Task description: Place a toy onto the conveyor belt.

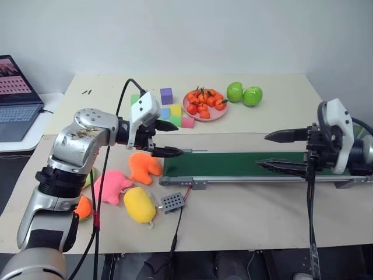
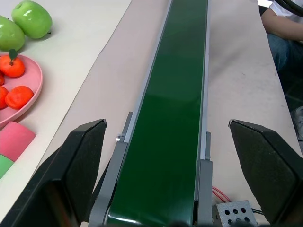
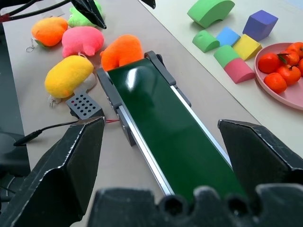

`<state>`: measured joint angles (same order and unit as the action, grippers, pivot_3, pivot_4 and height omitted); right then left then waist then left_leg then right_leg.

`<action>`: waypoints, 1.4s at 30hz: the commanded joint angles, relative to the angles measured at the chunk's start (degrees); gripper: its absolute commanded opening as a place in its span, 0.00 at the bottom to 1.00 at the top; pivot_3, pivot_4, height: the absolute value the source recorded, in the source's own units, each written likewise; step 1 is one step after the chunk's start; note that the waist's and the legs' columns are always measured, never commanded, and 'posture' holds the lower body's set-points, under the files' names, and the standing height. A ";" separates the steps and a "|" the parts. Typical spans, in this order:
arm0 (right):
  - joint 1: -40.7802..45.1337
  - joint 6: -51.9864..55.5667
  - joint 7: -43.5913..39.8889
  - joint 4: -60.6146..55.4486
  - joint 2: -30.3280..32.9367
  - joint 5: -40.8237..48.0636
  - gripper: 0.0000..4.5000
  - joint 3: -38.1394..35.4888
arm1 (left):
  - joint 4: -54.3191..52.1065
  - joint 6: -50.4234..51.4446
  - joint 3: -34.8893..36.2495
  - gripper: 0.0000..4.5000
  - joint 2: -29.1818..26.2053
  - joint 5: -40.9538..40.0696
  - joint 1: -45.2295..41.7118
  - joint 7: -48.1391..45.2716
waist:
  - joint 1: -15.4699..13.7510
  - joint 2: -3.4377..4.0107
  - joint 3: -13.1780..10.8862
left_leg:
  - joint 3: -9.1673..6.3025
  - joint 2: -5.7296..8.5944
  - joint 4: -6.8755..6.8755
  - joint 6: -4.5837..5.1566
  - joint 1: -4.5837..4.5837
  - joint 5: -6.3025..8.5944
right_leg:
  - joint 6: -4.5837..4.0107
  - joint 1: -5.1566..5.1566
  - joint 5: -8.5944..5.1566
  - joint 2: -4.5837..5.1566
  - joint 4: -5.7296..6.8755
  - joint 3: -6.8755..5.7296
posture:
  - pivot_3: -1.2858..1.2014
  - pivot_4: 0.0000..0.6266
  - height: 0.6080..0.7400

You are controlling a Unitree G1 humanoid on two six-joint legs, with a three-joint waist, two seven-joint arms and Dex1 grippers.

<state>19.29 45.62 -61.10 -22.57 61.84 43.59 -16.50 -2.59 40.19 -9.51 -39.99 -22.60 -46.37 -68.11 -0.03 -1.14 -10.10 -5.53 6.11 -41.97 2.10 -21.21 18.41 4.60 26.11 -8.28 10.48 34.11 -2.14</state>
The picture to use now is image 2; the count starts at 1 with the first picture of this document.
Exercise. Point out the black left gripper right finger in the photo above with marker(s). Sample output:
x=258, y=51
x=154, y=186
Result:
x=267, y=165

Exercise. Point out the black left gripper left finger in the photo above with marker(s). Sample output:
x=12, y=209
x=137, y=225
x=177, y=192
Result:
x=78, y=163

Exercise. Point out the green conveyor belt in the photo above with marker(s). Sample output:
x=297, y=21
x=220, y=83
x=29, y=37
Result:
x=163, y=113

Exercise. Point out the grey perforated motor box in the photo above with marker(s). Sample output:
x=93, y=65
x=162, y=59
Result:
x=233, y=214

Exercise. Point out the pink foam block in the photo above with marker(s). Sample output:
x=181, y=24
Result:
x=14, y=140

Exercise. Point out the green foam block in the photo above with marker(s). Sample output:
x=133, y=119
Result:
x=4, y=165

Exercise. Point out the pink plate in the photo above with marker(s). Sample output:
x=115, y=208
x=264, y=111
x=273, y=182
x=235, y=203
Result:
x=22, y=99

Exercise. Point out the orange tangerine with leaf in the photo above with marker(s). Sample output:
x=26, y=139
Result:
x=12, y=66

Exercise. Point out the seated person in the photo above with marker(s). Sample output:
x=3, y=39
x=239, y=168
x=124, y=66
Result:
x=284, y=35

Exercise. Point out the green apple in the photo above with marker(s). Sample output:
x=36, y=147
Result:
x=9, y=34
x=32, y=19

